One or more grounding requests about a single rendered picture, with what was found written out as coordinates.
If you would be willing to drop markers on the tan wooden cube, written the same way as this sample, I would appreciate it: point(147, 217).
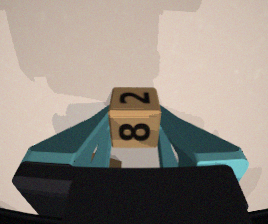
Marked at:
point(134, 118)

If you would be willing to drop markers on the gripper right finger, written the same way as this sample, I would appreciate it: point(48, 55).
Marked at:
point(195, 146)

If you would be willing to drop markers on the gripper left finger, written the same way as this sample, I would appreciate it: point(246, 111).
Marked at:
point(76, 144)

